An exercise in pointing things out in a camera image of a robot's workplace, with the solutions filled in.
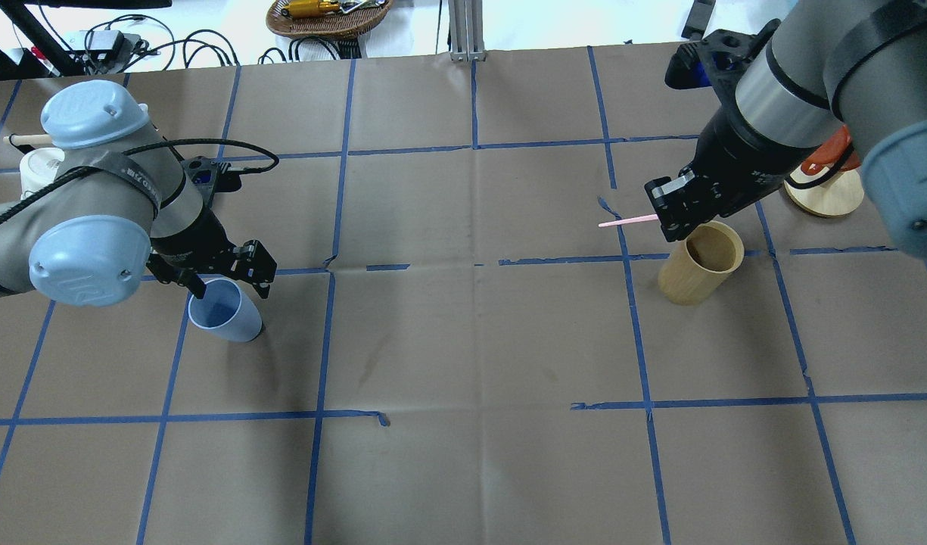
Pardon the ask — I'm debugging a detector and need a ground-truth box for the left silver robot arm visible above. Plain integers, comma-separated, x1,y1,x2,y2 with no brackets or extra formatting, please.
0,79,277,307

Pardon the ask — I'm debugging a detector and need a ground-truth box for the bamboo cup holder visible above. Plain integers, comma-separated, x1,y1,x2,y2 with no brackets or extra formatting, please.
658,221,745,306

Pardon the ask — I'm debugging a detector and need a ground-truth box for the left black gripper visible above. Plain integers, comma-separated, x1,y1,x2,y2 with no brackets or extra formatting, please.
146,156,277,299

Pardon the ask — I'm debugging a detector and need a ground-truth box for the orange item on wooden stand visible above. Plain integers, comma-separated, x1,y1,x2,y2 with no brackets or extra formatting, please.
782,126,865,218

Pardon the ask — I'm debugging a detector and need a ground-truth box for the white mug far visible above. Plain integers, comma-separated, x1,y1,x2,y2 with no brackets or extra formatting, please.
20,146,65,200

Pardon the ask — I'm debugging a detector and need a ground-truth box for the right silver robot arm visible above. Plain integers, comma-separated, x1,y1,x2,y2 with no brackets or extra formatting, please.
644,1,927,261

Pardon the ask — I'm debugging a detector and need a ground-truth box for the yellow tool in basket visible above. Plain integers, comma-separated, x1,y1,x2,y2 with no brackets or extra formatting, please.
279,0,342,20

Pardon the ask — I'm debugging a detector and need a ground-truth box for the pink chopstick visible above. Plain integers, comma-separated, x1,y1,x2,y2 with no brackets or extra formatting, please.
598,214,660,228

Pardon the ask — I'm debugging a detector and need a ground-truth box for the black power adapter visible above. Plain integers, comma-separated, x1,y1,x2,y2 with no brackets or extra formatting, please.
82,30,126,59

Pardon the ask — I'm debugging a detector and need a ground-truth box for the aluminium frame post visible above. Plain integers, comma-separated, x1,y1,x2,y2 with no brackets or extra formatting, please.
448,0,487,62

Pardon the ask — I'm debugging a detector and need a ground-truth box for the wicker basket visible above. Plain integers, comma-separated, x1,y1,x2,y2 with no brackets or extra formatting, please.
265,1,393,39

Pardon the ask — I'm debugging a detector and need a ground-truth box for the wooden rack handle rod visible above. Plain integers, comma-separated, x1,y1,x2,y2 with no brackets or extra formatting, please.
3,134,54,146

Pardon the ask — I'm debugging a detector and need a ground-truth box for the blue plastic cup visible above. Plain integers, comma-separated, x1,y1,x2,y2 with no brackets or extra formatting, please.
187,277,263,344

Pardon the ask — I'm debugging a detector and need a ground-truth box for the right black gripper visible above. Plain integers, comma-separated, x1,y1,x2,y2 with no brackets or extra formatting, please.
644,19,804,243

